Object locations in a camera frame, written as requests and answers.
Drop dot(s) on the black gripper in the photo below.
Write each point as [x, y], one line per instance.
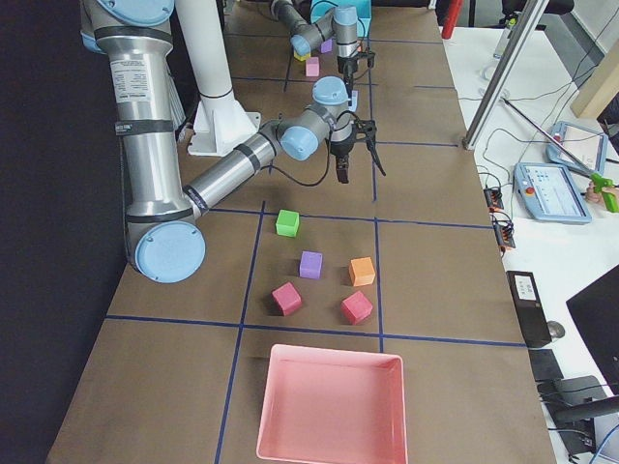
[346, 64]
[340, 148]

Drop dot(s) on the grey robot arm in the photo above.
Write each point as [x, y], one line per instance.
[162, 239]
[343, 21]

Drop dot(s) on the pink foam block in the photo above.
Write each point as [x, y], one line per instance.
[312, 67]

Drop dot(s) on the purple foam block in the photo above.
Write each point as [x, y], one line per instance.
[310, 264]
[326, 46]

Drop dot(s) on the yellow foam block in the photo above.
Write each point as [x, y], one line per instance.
[301, 57]

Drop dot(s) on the green foam block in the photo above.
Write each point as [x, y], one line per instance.
[287, 223]

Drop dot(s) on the textured orange foam block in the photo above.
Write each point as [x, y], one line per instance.
[361, 271]

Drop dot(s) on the red fire extinguisher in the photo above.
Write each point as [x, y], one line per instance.
[451, 18]

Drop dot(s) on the red foam block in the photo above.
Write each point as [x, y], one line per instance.
[356, 308]
[287, 298]

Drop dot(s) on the near teach pendant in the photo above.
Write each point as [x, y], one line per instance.
[548, 193]

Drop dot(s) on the teach pendant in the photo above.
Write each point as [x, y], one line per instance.
[548, 193]
[589, 146]

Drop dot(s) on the white side desk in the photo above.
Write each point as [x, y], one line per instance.
[564, 242]

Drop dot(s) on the far teach pendant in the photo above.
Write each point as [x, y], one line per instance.
[589, 146]

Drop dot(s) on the black rectangular box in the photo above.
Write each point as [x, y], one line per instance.
[529, 310]

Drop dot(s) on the red storage bin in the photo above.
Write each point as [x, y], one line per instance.
[333, 406]

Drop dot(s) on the metal reacher grabber tool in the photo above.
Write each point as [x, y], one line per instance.
[601, 184]

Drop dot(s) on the black monitor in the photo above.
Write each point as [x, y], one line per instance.
[594, 311]

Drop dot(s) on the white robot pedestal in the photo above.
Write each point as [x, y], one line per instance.
[221, 122]

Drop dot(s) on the orange cable connector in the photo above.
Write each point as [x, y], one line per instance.
[504, 234]
[493, 198]

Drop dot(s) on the aluminium frame post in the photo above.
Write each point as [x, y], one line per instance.
[533, 10]

